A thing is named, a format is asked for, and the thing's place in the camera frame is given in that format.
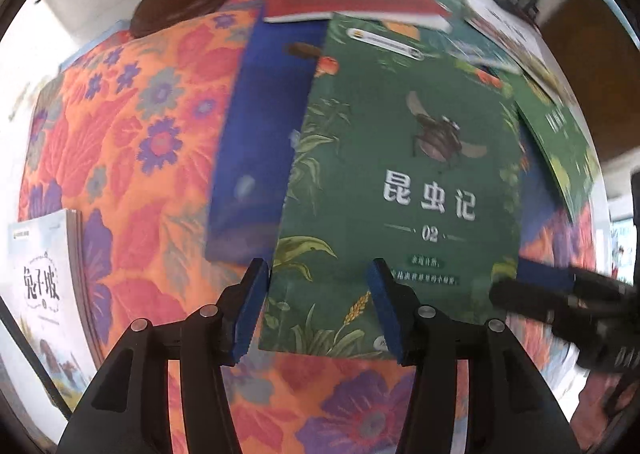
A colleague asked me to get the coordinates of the floral orange table mat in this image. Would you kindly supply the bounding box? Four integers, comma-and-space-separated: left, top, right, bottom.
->
18, 0, 596, 453

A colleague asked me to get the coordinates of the dark wooden cabinet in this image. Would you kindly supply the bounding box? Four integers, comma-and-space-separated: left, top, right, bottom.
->
541, 0, 639, 162

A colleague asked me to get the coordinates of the dark green insect book far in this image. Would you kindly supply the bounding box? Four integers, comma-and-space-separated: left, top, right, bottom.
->
422, 0, 523, 77

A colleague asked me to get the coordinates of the white rabbit hill book far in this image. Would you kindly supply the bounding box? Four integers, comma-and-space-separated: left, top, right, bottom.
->
462, 0, 577, 105

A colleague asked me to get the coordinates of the large blue book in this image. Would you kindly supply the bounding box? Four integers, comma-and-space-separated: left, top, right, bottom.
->
204, 20, 328, 266

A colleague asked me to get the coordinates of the green insect book 03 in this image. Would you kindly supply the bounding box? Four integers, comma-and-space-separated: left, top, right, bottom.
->
506, 74, 600, 222

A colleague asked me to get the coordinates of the green insect book 02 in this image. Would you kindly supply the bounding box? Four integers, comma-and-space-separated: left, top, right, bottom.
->
259, 15, 522, 358

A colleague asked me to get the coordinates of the white rabbit hill book 2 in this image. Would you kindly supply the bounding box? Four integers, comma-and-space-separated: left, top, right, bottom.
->
1, 209, 102, 408

